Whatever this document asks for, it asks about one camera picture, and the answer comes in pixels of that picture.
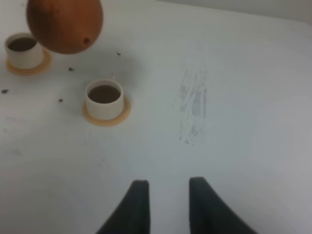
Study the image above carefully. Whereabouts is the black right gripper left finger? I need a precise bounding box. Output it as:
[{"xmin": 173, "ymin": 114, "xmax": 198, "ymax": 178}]
[{"xmin": 97, "ymin": 180, "xmax": 151, "ymax": 234}]

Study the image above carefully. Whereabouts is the white teacup far right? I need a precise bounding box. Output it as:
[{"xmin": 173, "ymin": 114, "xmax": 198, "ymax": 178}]
[{"xmin": 85, "ymin": 79, "xmax": 124, "ymax": 121}]

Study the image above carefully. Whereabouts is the brown clay teapot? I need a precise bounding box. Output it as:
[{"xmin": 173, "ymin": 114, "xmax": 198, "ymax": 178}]
[{"xmin": 26, "ymin": 0, "xmax": 104, "ymax": 55}]

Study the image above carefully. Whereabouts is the white teacup near teapot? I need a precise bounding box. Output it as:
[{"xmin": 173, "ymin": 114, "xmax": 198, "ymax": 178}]
[{"xmin": 4, "ymin": 33, "xmax": 44, "ymax": 70}]

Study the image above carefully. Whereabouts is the orange coaster far right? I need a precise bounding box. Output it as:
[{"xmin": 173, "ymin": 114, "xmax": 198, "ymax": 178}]
[{"xmin": 82, "ymin": 97, "xmax": 131, "ymax": 127}]

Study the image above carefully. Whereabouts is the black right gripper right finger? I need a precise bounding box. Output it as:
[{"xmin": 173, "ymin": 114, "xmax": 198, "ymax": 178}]
[{"xmin": 189, "ymin": 177, "xmax": 255, "ymax": 234}]

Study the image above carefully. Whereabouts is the orange coaster near teapot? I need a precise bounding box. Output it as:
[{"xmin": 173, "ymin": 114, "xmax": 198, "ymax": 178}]
[{"xmin": 6, "ymin": 49, "xmax": 52, "ymax": 76}]

